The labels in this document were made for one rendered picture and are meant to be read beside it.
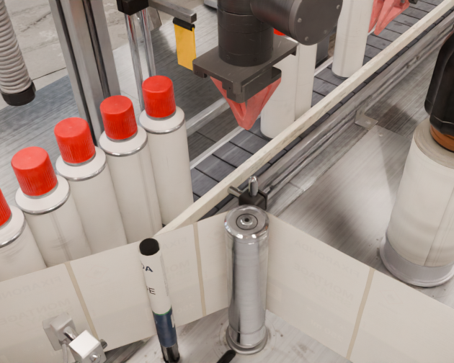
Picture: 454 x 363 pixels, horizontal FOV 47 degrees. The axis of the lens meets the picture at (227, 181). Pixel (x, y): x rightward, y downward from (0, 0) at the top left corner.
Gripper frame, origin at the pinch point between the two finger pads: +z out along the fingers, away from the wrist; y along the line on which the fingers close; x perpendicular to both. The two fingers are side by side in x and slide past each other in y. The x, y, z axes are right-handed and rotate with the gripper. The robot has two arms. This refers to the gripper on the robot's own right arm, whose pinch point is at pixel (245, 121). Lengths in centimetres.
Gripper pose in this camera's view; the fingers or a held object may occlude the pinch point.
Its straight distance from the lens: 62.1
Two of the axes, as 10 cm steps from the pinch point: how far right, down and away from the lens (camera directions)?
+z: 0.2, 7.2, 6.9
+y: 6.6, -5.3, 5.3
